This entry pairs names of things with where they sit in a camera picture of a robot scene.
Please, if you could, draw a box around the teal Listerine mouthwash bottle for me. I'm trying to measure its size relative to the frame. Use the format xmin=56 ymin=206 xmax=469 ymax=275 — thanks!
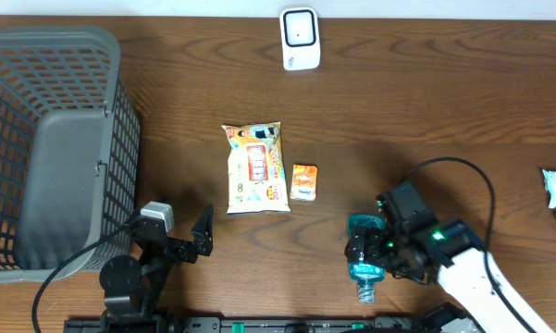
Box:
xmin=345 ymin=214 xmax=386 ymax=304

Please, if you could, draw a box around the yellow snack bag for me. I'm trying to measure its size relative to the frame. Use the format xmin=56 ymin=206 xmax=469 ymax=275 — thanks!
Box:
xmin=222 ymin=121 xmax=290 ymax=215

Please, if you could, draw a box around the small orange snack packet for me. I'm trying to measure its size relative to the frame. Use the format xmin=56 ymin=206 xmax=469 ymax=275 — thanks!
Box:
xmin=290 ymin=164 xmax=318 ymax=201

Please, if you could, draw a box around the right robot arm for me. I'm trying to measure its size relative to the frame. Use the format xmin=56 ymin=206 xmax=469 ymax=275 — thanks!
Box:
xmin=345 ymin=183 xmax=551 ymax=332

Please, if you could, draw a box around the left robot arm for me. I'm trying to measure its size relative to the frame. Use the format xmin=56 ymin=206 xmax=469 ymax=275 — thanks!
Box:
xmin=99 ymin=202 xmax=214 ymax=333

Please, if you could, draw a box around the white barcode scanner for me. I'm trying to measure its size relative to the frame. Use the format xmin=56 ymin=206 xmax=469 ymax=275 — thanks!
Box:
xmin=279 ymin=6 xmax=321 ymax=71

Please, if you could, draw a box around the grey plastic shopping basket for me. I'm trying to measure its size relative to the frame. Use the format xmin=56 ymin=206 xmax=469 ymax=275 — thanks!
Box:
xmin=0 ymin=27 xmax=141 ymax=284

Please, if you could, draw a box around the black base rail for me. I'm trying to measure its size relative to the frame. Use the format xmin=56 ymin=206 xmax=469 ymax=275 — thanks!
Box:
xmin=63 ymin=316 xmax=481 ymax=333

